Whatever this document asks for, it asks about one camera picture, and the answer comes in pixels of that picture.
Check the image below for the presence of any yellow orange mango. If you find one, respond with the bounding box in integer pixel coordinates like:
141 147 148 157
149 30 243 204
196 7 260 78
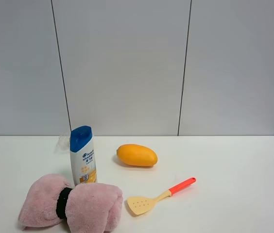
117 144 158 167

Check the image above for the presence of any white blue shampoo bottle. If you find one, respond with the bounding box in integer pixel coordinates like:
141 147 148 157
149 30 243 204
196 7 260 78
69 126 97 185

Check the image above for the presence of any clear crumpled plastic wrap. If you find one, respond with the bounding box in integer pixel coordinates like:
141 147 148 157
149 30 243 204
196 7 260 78
54 135 70 154

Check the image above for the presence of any pink plush towel bundle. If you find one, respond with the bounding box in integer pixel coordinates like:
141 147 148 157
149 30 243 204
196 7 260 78
18 174 123 233

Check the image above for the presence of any black hair band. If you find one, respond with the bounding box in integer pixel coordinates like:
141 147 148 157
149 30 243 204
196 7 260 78
56 187 73 219

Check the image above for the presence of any beige spatula with orange handle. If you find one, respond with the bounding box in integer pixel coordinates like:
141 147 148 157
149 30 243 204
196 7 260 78
127 177 196 216

